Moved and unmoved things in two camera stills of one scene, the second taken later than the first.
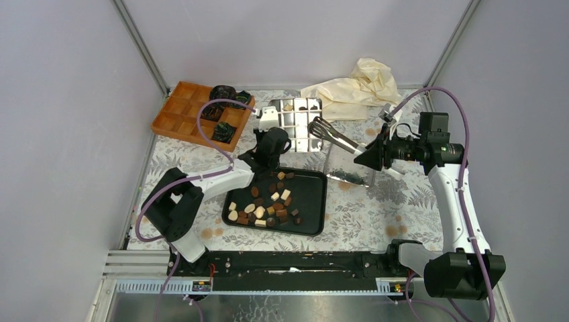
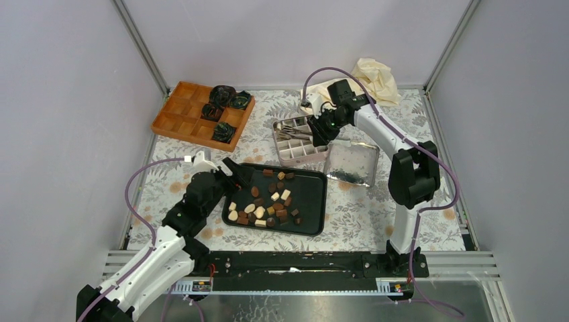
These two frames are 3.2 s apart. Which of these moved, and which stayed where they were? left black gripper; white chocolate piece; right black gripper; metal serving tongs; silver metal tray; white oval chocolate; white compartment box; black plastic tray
Moved: left black gripper; metal serving tongs; white compartment box; right black gripper
Stayed: silver metal tray; white chocolate piece; white oval chocolate; black plastic tray
